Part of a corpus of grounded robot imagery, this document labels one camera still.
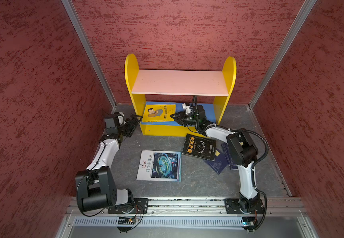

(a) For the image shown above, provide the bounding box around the navy book with dragon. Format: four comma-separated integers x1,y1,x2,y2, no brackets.
204,150,228,174

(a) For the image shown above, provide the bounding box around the right corner aluminium profile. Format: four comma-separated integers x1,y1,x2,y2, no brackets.
248,0,317,110

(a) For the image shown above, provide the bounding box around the black Murphy's law book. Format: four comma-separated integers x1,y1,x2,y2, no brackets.
182,134,217,161

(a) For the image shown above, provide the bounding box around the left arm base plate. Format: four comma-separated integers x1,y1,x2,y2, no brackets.
108,198,149,216

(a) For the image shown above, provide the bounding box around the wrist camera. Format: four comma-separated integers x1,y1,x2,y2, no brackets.
182,103,205,117
104,112,124,129

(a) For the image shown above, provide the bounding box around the navy book set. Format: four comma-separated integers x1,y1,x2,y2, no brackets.
221,143,238,171

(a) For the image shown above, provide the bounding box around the left circuit board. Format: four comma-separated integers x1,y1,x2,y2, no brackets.
117,217,138,226

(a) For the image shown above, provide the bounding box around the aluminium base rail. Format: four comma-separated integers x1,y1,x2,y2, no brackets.
66,196,307,216

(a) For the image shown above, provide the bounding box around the yellow cartoon book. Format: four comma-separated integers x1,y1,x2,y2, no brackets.
142,104,176,123

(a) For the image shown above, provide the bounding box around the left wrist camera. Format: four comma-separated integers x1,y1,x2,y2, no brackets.
104,112,124,129

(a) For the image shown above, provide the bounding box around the yellow pink blue bookshelf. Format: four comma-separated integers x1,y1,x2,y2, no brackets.
124,54,236,141

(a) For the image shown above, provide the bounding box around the white science magazine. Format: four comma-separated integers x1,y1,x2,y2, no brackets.
136,150,182,182

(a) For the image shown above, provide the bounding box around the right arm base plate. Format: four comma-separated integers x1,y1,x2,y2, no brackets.
224,197,265,215

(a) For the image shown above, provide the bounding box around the corner aluminium profile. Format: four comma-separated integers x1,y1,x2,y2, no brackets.
248,0,317,110
61,0,117,111

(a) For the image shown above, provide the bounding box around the circuit board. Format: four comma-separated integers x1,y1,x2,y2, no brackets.
117,217,138,226
241,217,258,230

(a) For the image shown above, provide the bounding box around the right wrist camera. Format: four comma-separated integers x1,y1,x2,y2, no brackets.
182,103,205,117

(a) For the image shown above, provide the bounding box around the black corrugated cable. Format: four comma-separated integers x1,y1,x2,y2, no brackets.
191,96,269,231

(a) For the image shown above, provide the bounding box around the right circuit board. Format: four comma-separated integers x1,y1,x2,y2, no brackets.
241,217,258,230

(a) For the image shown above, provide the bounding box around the slotted cable duct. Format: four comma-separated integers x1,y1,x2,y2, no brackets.
73,216,242,229

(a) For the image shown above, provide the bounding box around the left corner aluminium profile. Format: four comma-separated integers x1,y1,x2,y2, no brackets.
61,0,117,111

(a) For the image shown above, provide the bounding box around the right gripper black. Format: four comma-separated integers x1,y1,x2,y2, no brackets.
171,110,200,127

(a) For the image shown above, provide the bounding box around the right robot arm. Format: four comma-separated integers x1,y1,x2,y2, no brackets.
171,112,269,214

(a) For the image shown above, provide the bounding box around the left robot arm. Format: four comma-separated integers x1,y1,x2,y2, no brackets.
75,113,142,216

